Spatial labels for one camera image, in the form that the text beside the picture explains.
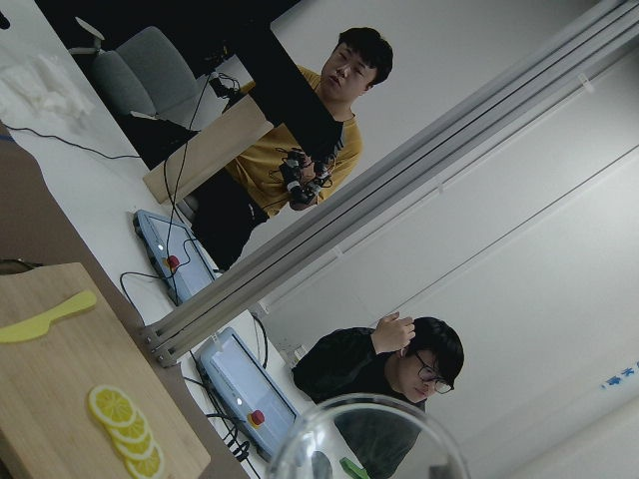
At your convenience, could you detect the clear glass shaker cup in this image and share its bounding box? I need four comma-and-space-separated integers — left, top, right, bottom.
266, 394, 470, 478

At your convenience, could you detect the person in yellow shirt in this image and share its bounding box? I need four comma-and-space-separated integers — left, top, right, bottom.
190, 27, 393, 270

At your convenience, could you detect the person in black hoodie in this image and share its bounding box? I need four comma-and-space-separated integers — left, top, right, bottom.
291, 311, 465, 479

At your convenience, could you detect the teach pendant with red button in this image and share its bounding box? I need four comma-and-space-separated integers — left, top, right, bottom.
196, 327, 298, 461

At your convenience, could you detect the black computer mouse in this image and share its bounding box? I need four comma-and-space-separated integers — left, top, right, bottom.
311, 451, 332, 479

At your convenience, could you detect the black computer monitor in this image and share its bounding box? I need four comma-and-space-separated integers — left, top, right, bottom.
34, 0, 345, 171

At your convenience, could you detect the green plastic part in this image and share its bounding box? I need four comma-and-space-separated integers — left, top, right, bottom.
339, 457, 369, 479

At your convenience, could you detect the grey office chair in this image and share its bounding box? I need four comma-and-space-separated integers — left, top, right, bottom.
69, 17, 200, 127

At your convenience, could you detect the lemon slice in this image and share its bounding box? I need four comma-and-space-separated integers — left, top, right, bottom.
125, 445, 165, 479
88, 384, 137, 428
106, 409, 149, 444
110, 430, 156, 461

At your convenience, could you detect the yellow plastic knife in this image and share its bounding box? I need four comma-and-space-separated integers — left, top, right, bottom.
1, 289, 97, 344

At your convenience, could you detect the white crumpled tissue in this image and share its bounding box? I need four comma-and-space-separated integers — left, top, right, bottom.
1, 55, 96, 132

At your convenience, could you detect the bamboo cutting board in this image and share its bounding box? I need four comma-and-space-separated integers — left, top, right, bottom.
0, 257, 212, 479

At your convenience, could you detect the aluminium camera frame post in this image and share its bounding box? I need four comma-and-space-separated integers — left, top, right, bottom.
140, 1, 638, 367

